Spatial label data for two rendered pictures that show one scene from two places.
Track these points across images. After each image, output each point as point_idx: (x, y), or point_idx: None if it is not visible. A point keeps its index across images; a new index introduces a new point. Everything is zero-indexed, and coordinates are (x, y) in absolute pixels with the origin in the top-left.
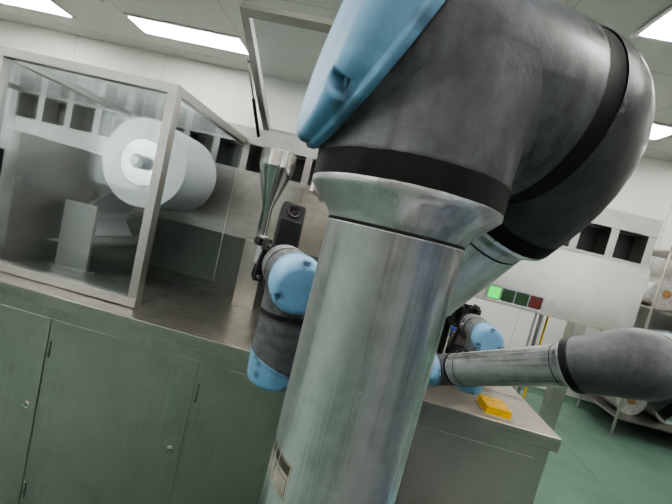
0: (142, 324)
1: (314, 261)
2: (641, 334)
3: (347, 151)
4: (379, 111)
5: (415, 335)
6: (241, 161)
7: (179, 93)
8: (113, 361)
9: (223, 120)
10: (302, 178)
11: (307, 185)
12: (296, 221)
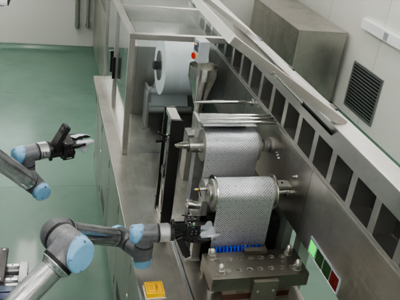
0: (111, 163)
1: (18, 149)
2: (51, 219)
3: None
4: None
5: None
6: (231, 58)
7: (131, 37)
8: (113, 179)
9: (188, 37)
10: (248, 81)
11: (249, 88)
12: (61, 133)
